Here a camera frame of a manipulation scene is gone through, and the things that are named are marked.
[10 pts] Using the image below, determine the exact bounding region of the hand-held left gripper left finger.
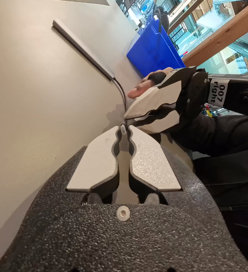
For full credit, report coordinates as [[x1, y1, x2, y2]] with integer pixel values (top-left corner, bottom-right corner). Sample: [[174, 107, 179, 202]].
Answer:
[[66, 125, 121, 197]]

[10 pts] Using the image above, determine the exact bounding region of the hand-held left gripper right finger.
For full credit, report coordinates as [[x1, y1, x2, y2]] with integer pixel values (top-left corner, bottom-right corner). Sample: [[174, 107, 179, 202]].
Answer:
[[128, 125, 182, 195]]

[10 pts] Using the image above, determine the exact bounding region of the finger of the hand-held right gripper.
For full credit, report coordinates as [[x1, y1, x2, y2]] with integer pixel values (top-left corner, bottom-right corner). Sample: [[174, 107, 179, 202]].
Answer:
[[124, 86, 181, 120], [134, 107, 181, 135]]

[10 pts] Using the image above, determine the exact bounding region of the black usb-c cable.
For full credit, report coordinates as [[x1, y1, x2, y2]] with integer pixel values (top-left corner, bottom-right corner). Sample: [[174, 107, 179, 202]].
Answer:
[[113, 77, 129, 136]]

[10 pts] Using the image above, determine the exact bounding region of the grey usb hub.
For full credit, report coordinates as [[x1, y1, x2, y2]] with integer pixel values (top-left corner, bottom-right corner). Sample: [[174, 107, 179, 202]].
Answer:
[[52, 19, 115, 81]]

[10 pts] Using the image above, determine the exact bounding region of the person's right forearm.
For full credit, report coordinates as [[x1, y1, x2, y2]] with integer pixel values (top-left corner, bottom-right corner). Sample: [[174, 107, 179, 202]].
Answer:
[[161, 113, 248, 159]]

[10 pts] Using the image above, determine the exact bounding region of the person's right hand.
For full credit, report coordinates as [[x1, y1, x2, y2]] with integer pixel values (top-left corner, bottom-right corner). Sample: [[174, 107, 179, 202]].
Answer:
[[127, 67, 174, 99]]

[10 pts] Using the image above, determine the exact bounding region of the blue plastic bin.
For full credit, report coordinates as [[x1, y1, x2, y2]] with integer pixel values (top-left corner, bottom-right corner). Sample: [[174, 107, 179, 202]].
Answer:
[[127, 17, 186, 78]]

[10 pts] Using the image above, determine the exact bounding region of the wooden ceiling beam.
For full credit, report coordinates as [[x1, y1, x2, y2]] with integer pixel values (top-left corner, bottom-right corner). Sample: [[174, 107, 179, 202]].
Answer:
[[168, 0, 214, 34]]

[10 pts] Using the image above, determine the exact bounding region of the black fabric item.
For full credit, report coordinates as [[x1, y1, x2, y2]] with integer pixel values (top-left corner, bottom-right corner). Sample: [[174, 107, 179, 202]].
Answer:
[[153, 6, 170, 34]]

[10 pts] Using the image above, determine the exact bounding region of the wooden post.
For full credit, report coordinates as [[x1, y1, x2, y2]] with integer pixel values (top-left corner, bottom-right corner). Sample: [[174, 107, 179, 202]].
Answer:
[[182, 3, 248, 67]]

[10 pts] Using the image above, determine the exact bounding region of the silver ventilation duct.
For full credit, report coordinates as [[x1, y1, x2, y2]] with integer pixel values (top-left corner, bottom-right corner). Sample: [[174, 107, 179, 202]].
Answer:
[[228, 39, 248, 65]]

